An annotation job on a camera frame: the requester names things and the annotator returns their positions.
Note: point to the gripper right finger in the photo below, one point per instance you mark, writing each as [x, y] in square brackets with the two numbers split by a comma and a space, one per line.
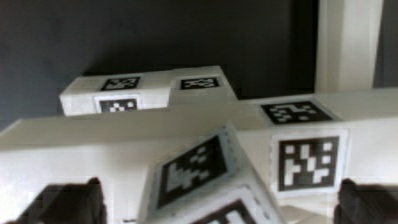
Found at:
[366, 204]

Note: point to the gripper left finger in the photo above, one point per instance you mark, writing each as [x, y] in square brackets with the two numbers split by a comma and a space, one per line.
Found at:
[67, 204]

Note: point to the white chair back frame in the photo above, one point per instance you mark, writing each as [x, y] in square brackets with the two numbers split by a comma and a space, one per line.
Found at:
[318, 138]

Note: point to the white chair leg cube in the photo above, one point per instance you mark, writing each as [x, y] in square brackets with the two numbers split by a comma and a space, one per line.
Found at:
[206, 189]

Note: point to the small white chair leg block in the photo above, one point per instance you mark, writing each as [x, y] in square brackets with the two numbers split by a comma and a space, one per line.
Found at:
[115, 93]

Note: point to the white chair leg with tag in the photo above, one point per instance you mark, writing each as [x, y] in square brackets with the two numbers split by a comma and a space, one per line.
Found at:
[199, 86]

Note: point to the white U-shaped obstacle fence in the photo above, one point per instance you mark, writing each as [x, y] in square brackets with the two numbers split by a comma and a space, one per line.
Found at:
[355, 49]

